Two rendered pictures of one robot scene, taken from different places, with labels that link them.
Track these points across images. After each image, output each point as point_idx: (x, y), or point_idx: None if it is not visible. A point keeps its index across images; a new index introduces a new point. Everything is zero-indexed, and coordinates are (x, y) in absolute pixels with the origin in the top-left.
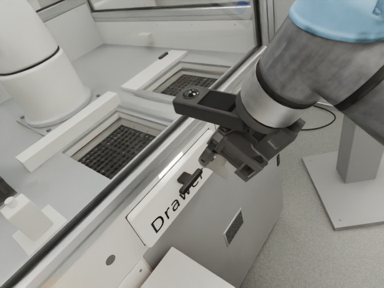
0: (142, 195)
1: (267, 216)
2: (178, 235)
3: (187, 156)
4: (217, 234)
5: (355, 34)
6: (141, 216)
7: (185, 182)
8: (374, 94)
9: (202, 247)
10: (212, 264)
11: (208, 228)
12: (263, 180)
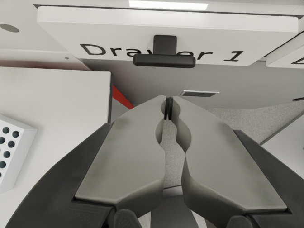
0: (78, 1)
1: (233, 105)
2: (131, 67)
3: (206, 21)
4: (177, 87)
5: None
6: (59, 27)
7: (154, 54)
8: None
9: (154, 83)
10: (157, 92)
11: (172, 81)
12: (265, 96)
